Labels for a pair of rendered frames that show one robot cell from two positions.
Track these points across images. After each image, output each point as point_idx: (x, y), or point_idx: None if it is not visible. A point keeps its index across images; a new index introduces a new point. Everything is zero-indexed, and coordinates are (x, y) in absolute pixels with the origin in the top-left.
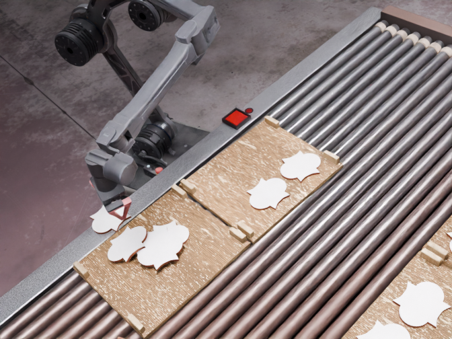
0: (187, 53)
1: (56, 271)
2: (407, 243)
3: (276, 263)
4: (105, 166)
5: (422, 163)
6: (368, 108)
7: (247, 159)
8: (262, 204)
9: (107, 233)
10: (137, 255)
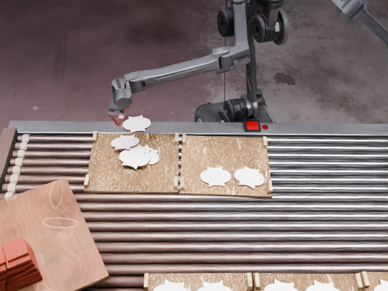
0: (211, 63)
1: (88, 129)
2: (251, 265)
3: (178, 213)
4: (116, 90)
5: (316, 234)
6: (329, 179)
7: (229, 150)
8: (205, 179)
9: (127, 131)
10: None
